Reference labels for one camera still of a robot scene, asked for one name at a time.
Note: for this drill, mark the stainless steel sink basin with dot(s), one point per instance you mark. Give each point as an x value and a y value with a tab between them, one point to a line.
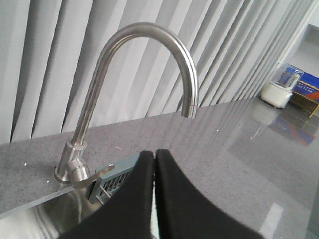
49	216

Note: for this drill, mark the white countertop appliance clear dome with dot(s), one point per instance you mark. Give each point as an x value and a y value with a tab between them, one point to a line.
278	91

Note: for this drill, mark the grey sink drying rack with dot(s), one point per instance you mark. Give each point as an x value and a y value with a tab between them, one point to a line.
109	183

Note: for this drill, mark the blue red box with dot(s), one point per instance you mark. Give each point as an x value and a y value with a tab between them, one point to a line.
308	86

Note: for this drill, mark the wooden slatted rack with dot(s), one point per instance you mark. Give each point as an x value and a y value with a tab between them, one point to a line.
304	103

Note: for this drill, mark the stainless steel faucet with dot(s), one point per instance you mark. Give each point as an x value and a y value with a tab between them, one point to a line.
126	75

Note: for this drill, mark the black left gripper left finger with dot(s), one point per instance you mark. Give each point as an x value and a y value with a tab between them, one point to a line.
127	214

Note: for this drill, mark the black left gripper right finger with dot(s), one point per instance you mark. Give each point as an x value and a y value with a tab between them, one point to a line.
185	213

